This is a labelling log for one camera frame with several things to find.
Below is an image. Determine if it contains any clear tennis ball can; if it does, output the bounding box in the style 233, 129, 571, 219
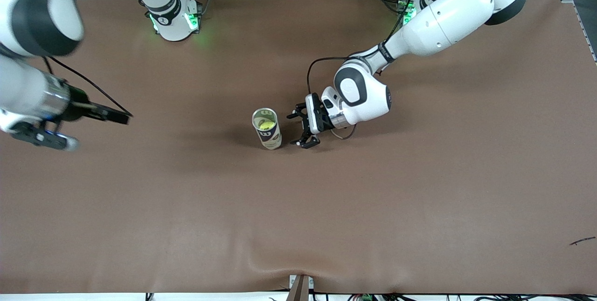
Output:
251, 107, 283, 151

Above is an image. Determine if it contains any brown table mat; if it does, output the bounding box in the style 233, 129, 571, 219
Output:
0, 0, 597, 294

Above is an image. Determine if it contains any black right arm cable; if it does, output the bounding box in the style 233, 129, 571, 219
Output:
43, 56, 133, 117

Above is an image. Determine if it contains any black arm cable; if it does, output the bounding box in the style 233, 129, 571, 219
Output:
43, 56, 133, 117
305, 0, 420, 140

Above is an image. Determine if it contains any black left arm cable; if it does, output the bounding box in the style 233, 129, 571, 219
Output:
305, 0, 420, 140

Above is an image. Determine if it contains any metal mounting bracket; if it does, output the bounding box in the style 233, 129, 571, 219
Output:
288, 274, 315, 301

